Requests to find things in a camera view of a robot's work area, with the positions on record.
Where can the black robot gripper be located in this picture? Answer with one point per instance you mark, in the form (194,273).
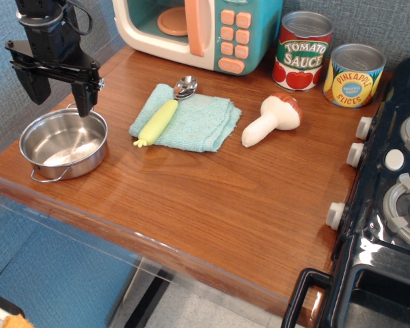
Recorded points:
(53,50)

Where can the spoon with yellow-green handle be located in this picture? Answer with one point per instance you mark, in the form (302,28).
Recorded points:
(156,125)

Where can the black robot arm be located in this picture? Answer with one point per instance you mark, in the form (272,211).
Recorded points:
(53,50)

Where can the small stainless steel pot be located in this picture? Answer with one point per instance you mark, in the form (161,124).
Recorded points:
(61,145)

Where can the light blue folded towel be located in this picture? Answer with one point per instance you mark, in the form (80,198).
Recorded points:
(200,124)

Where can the teal toy microwave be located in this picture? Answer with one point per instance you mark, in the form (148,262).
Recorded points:
(230,37)

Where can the plush mushroom toy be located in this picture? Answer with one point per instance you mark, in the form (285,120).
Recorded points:
(279,111)

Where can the orange object at corner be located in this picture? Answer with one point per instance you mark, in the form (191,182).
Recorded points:
(16,321)

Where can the tomato sauce can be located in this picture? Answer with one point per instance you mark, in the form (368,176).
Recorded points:
(303,42)

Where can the pineapple slices can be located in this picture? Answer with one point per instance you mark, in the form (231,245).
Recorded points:
(353,75)

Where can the black toy stove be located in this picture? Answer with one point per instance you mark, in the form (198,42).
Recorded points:
(369,284)

